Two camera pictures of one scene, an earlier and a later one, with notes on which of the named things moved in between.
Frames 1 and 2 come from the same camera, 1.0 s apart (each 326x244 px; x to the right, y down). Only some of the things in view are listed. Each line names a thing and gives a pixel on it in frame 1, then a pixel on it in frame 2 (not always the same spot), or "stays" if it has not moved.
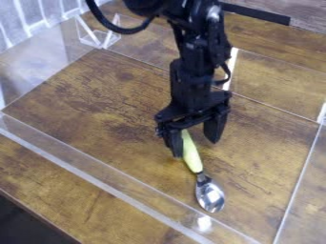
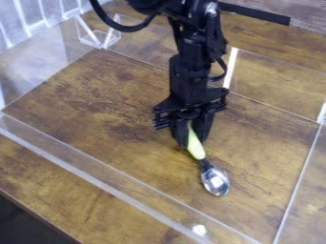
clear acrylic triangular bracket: x=96 y=37 stays
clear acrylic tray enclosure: x=83 y=158 stays
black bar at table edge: x=256 y=13 stays
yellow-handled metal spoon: x=208 y=194 → x=214 y=178
